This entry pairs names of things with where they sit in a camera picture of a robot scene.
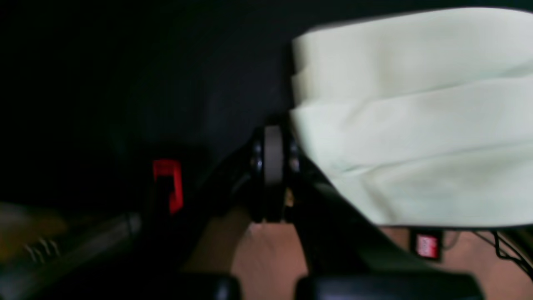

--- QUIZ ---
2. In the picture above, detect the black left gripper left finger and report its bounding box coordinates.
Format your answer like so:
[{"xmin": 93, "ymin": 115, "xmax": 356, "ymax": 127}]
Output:
[{"xmin": 55, "ymin": 128, "xmax": 265, "ymax": 300}]

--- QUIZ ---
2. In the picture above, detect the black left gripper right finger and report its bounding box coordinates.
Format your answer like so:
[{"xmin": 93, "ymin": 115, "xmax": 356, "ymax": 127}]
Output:
[{"xmin": 266, "ymin": 127, "xmax": 485, "ymax": 300}]

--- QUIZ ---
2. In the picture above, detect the light green T-shirt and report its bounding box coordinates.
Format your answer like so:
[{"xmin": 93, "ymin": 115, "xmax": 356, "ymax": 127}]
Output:
[{"xmin": 291, "ymin": 7, "xmax": 533, "ymax": 228}]

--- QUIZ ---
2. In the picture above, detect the black box with name label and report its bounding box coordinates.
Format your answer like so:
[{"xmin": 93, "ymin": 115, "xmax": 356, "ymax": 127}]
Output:
[{"xmin": 409, "ymin": 230, "xmax": 443, "ymax": 262}]

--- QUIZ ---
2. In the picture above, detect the red clamp bottom edge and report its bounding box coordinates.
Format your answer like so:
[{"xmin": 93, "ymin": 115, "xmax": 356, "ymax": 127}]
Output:
[{"xmin": 152, "ymin": 159, "xmax": 184, "ymax": 216}]

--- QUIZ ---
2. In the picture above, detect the black table cloth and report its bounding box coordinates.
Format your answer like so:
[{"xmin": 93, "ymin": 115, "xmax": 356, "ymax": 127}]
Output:
[{"xmin": 1, "ymin": 0, "xmax": 532, "ymax": 211}]

